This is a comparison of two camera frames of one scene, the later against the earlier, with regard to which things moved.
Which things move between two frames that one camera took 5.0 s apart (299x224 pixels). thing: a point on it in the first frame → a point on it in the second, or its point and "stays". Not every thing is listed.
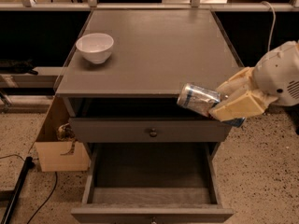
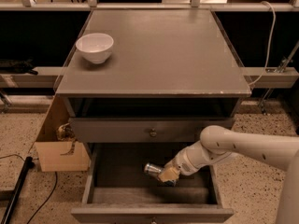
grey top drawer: x=105 y=130 stays
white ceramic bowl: x=96 y=48 stays
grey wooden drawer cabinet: x=149 y=161 stays
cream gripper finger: x=241 y=83 → x=171 y=164
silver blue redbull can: x=198 y=98 → x=149 y=168
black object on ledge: x=22 y=66 stays
